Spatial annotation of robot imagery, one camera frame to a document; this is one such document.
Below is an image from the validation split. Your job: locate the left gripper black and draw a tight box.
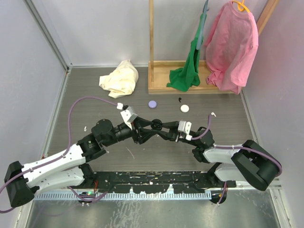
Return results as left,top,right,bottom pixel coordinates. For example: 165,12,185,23
104,116,157,147

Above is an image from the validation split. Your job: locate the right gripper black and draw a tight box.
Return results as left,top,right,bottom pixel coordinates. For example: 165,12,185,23
153,120,199,147

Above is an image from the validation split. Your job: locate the black earbud charging case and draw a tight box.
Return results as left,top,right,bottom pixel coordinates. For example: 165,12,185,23
151,119,162,131

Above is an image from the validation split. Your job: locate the purple earbud charging case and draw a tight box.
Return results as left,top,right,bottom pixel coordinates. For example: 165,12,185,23
148,100,157,109

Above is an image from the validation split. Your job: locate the cream cloth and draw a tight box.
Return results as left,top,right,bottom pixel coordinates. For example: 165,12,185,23
99,59,139,98

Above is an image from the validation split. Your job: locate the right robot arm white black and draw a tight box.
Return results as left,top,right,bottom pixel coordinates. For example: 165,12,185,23
157,121,283,191

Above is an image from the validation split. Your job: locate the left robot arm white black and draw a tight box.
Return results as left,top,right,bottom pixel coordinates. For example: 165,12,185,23
1,117,162,208

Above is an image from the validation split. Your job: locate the white earbud charging case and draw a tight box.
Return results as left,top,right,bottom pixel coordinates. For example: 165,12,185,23
180,104,190,113

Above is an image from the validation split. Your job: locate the green shirt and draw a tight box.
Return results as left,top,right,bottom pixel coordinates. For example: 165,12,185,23
167,14,203,92

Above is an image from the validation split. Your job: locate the wooden clothes rack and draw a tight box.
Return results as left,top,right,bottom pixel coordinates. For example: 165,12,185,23
148,0,279,95

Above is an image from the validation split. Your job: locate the blue hanger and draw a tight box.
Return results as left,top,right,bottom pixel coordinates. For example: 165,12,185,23
196,0,209,50

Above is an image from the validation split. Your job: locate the pink shirt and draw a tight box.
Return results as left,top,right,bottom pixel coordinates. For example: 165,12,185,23
204,1,258,94

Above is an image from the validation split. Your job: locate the orange hanger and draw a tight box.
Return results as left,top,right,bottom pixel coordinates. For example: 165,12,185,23
232,0,250,13

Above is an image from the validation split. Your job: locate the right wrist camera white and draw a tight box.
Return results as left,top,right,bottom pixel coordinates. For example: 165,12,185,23
178,121,192,141

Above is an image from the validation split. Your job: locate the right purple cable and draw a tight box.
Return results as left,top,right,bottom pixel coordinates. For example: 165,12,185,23
191,114,283,207

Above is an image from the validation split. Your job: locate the purple cable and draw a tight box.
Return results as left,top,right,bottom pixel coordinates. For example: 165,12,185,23
0,96,123,212
191,114,283,207

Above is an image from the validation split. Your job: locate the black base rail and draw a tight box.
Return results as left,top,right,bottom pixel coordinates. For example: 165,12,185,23
72,171,224,194

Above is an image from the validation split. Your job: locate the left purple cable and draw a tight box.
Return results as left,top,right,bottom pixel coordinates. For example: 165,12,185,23
0,96,123,212

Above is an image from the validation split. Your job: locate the white cable duct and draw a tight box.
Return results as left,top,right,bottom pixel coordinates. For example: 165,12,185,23
34,190,212,200

